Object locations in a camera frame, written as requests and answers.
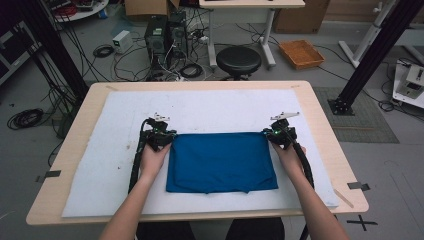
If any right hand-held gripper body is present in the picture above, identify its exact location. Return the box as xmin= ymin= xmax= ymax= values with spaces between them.
xmin=269 ymin=111 xmax=300 ymax=150

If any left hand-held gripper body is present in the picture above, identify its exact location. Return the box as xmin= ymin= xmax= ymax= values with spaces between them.
xmin=142 ymin=112 xmax=172 ymax=153

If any blue t-shirt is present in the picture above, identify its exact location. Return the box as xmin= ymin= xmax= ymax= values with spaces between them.
xmin=165 ymin=131 xmax=279 ymax=195

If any person's left hand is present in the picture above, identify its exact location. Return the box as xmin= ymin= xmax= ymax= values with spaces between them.
xmin=139 ymin=141 xmax=173 ymax=183

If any person's right hand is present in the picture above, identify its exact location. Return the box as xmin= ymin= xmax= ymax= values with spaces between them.
xmin=271 ymin=139 xmax=308 ymax=181

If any white table mat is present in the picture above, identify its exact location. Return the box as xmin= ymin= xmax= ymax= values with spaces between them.
xmin=61 ymin=88 xmax=341 ymax=218

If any black round stool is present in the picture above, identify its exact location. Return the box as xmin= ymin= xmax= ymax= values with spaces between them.
xmin=215 ymin=45 xmax=263 ymax=82

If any orange tray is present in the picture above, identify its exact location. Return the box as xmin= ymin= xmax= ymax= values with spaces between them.
xmin=277 ymin=39 xmax=326 ymax=71

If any grey floor mat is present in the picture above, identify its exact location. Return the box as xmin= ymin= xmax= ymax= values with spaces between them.
xmin=313 ymin=86 xmax=400 ymax=144

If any thin wooden stick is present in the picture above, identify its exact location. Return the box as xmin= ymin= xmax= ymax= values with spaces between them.
xmin=333 ymin=188 xmax=355 ymax=209

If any grey tape piece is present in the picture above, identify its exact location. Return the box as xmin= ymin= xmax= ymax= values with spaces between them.
xmin=34 ymin=169 xmax=63 ymax=184
xmin=346 ymin=181 xmax=371 ymax=192

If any black computer tower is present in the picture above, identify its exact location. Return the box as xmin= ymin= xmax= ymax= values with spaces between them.
xmin=167 ymin=10 xmax=190 ymax=60
xmin=143 ymin=14 xmax=170 ymax=76

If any person's left leg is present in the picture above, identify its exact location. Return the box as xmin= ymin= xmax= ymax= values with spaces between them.
xmin=136 ymin=219 xmax=198 ymax=240

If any person's leg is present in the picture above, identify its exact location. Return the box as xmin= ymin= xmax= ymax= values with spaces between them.
xmin=136 ymin=219 xmax=198 ymax=240
xmin=226 ymin=217 xmax=286 ymax=240

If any person's right leg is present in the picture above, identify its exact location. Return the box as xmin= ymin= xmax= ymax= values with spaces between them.
xmin=226 ymin=217 xmax=286 ymax=240

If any white power supply box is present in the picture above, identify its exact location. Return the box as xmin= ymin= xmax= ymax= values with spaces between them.
xmin=111 ymin=29 xmax=134 ymax=54

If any cardboard box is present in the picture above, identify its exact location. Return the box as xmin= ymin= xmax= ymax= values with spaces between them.
xmin=273 ymin=6 xmax=330 ymax=35
xmin=124 ymin=0 xmax=181 ymax=18

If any black tape cross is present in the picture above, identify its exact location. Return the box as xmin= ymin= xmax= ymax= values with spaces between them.
xmin=346 ymin=214 xmax=379 ymax=232

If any white metal stand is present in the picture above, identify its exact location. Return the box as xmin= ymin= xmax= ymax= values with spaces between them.
xmin=338 ymin=0 xmax=398 ymax=69

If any white desk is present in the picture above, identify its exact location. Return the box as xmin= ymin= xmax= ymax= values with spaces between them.
xmin=198 ymin=0 xmax=306 ymax=69

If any white device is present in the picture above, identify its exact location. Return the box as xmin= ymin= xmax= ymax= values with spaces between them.
xmin=392 ymin=59 xmax=424 ymax=109

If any round white table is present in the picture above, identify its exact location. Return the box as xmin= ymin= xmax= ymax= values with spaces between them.
xmin=43 ymin=0 xmax=110 ymax=24

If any black sleeved cable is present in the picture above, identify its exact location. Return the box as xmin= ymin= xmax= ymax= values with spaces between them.
xmin=290 ymin=133 xmax=316 ymax=190
xmin=128 ymin=118 xmax=150 ymax=195

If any black cable coil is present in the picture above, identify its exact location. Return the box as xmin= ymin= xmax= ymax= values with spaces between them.
xmin=6 ymin=108 xmax=45 ymax=131
xmin=179 ymin=63 xmax=204 ymax=79
xmin=92 ymin=44 xmax=115 ymax=59

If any black metal post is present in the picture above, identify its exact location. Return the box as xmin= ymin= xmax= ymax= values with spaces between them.
xmin=14 ymin=0 xmax=90 ymax=101
xmin=328 ymin=0 xmax=424 ymax=117

